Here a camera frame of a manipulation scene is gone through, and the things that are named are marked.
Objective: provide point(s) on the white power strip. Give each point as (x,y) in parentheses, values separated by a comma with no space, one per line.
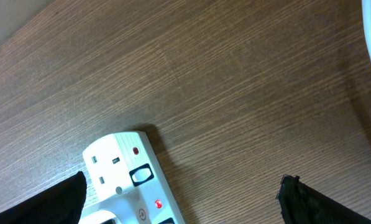
(128,181)

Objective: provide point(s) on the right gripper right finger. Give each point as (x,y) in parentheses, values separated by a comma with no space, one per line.
(300,204)

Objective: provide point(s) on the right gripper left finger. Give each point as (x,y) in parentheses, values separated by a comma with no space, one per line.
(62,203)

